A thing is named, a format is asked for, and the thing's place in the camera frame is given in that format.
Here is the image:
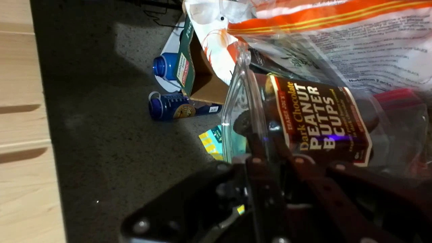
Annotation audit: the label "white bottle blue cap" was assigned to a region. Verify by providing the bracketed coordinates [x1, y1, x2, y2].
[152, 52, 184, 94]

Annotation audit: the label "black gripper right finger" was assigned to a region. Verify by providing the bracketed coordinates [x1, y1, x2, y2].
[288, 153, 407, 243]

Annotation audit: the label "orange snack bag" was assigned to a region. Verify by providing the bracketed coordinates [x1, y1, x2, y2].
[227, 0, 432, 101]

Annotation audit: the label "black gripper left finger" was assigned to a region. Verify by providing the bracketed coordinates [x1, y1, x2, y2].
[245, 129, 291, 243]

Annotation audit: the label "clear peanut butter cups tub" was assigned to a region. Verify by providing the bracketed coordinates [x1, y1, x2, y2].
[220, 45, 430, 182]

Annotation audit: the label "clear zip bag red seal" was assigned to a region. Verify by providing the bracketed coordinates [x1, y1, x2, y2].
[370, 87, 432, 182]

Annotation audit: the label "wooden wall cabinets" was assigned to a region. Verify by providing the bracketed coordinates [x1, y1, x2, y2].
[0, 0, 68, 243]

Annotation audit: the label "teal yellow snack bag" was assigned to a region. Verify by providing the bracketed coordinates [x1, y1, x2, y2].
[197, 125, 249, 164]

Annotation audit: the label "white pouch orange print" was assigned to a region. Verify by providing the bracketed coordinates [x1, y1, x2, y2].
[181, 0, 254, 88]

